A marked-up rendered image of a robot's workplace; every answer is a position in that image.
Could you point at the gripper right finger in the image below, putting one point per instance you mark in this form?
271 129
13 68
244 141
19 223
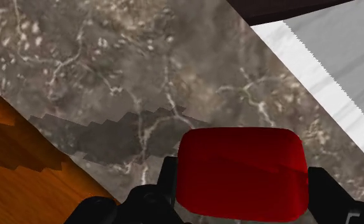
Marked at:
331 198

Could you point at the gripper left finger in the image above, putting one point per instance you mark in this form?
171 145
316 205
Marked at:
157 201

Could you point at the red rounded block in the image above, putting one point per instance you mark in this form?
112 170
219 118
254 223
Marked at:
241 173

